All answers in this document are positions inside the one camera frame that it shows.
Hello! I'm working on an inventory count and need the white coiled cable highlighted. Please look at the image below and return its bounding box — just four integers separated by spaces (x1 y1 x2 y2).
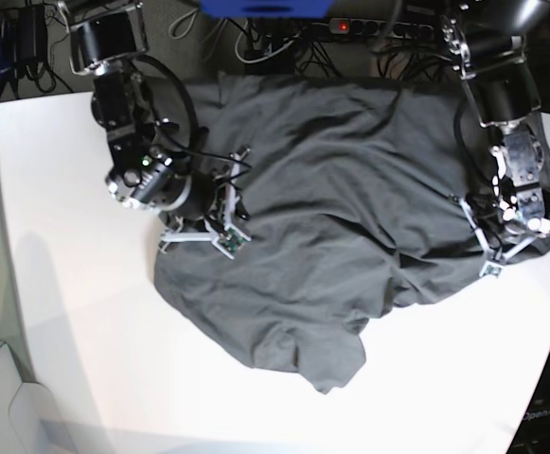
168 8 198 40

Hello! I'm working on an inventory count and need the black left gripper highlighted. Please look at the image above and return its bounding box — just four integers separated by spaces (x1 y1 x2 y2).
482 212 549 251

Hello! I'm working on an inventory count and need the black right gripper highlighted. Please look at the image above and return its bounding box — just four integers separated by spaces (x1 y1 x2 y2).
174 172 229 221

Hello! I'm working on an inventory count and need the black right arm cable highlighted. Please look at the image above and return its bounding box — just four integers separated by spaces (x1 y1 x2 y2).
132 51 252 166

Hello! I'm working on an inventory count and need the blue box overhead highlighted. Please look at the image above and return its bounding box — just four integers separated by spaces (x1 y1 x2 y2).
201 0 333 18

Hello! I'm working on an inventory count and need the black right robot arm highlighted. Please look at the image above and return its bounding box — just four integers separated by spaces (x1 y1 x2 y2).
57 1 225 221

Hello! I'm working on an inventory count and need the black power strip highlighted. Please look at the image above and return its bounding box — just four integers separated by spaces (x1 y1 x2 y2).
328 17 435 41

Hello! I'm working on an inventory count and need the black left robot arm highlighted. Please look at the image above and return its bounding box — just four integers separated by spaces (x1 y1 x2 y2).
440 1 550 258

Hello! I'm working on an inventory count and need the grey bin corner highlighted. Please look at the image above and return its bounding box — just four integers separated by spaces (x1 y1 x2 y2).
0 342 62 453

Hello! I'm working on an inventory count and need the dark grey t-shirt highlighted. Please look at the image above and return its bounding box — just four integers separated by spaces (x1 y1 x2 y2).
153 75 520 393

